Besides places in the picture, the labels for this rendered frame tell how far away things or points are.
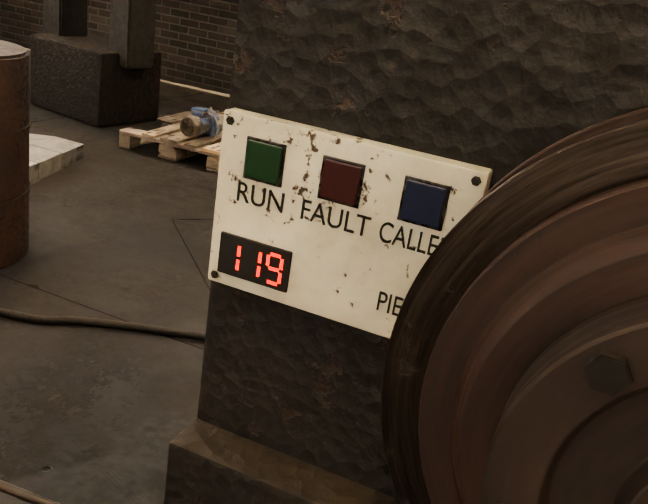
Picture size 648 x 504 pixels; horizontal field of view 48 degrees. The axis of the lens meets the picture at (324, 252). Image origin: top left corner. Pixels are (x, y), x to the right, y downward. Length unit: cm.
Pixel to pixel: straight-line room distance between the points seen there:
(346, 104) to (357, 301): 19
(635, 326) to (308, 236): 36
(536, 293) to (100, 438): 194
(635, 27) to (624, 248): 22
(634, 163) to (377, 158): 25
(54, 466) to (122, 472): 18
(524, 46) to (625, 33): 8
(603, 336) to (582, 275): 5
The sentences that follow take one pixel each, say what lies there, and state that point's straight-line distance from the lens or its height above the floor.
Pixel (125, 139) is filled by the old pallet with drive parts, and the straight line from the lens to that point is 530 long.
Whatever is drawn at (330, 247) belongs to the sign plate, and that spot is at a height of 113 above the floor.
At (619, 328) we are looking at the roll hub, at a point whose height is 122.
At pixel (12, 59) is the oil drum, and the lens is 316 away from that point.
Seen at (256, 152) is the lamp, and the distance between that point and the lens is 71.
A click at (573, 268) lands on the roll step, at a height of 123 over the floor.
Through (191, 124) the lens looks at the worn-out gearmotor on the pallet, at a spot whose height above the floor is 26.
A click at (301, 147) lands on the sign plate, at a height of 122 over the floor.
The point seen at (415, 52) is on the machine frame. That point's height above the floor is 132.
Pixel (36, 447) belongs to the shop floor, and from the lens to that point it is 230.
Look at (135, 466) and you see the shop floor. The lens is 222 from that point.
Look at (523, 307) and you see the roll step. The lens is 49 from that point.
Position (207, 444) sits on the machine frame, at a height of 87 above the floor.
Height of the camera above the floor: 138
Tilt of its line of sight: 21 degrees down
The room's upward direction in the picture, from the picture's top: 9 degrees clockwise
